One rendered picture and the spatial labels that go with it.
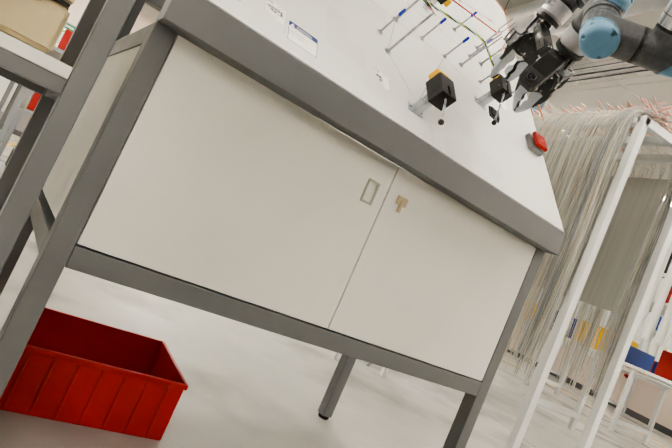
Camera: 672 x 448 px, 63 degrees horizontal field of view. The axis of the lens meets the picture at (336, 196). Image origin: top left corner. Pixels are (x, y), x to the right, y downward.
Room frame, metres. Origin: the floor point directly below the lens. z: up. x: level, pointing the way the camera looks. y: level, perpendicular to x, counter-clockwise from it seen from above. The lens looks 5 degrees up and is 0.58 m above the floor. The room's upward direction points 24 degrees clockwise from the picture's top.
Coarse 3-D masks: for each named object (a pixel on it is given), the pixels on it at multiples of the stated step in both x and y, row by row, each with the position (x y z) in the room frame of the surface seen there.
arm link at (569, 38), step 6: (570, 24) 1.19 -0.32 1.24; (570, 30) 1.18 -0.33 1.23; (564, 36) 1.20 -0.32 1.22; (570, 36) 1.18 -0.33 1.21; (576, 36) 1.17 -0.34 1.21; (564, 42) 1.20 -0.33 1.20; (570, 42) 1.19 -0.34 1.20; (576, 42) 1.18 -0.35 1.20; (570, 48) 1.19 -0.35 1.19; (576, 48) 1.19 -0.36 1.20; (576, 54) 1.20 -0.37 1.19; (582, 54) 1.20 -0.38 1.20
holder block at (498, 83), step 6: (498, 78) 1.45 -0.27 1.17; (504, 78) 1.45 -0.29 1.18; (492, 84) 1.46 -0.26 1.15; (498, 84) 1.44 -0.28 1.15; (504, 84) 1.43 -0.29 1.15; (510, 84) 1.47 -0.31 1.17; (492, 90) 1.45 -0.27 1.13; (498, 90) 1.43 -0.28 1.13; (504, 90) 1.43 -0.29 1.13; (510, 90) 1.45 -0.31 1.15; (492, 96) 1.45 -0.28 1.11; (498, 96) 1.44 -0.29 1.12; (504, 96) 1.44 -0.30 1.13; (510, 96) 1.44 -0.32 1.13
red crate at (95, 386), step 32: (64, 320) 1.44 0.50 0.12; (32, 352) 1.16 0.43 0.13; (64, 352) 1.46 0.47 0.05; (96, 352) 1.49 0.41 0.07; (128, 352) 1.53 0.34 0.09; (160, 352) 1.55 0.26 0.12; (32, 384) 1.18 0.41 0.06; (64, 384) 1.21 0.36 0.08; (96, 384) 1.23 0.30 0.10; (128, 384) 1.27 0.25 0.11; (160, 384) 1.30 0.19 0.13; (64, 416) 1.22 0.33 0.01; (96, 416) 1.25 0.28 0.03; (128, 416) 1.28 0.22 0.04; (160, 416) 1.31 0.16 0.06
